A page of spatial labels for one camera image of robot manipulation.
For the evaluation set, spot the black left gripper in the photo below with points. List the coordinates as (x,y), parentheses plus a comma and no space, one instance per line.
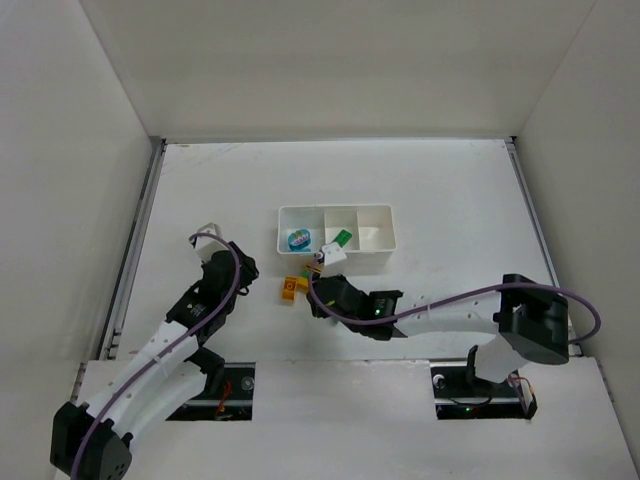
(242,267)

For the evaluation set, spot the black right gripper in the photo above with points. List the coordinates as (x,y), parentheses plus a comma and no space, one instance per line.
(318,291)

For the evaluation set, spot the yellow rounded lego brick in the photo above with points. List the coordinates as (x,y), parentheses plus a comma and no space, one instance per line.
(292,286)

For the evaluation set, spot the green lego plate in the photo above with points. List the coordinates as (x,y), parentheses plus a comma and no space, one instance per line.
(342,238)

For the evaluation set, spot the blue curved lego brick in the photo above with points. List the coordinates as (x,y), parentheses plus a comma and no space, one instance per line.
(299,240)

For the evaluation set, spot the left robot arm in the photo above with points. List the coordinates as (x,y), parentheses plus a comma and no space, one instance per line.
(96,439)

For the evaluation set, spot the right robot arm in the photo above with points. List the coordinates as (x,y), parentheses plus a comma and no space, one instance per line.
(528,321)

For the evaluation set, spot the white three-compartment tray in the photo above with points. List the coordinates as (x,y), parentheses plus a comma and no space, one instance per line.
(372,226)

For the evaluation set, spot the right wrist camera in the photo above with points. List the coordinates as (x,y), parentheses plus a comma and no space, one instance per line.
(332,253)

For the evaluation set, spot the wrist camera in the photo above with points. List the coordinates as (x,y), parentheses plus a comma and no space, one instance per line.
(332,253)
(206,241)

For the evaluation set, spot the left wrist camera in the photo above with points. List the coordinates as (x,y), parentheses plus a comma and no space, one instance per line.
(206,241)

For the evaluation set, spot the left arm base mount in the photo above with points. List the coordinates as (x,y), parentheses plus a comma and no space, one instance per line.
(228,392)

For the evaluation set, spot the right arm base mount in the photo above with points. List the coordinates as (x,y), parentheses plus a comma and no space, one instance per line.
(459,395)

